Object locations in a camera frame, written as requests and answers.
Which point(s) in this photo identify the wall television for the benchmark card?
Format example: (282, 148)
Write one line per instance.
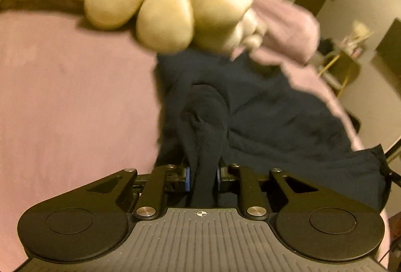
(391, 43)

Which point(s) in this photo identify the mauve bed cover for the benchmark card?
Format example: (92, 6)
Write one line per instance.
(78, 102)

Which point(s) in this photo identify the cream flower plush cushion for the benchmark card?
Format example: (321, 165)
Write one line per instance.
(163, 5)

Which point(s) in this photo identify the mauve pillow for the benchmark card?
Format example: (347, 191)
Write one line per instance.
(285, 27)

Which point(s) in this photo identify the wrapped flower bouquet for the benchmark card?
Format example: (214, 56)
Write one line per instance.
(358, 36)

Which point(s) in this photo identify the black cloth on stool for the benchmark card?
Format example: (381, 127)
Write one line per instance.
(325, 46)

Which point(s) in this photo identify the side table with yellow legs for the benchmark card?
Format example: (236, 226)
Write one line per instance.
(343, 68)

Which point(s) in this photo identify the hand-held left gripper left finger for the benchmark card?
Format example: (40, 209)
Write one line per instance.
(187, 180)

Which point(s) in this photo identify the navy zip jacket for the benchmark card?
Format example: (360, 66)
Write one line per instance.
(266, 109)

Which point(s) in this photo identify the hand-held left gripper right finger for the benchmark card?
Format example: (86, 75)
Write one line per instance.
(218, 180)

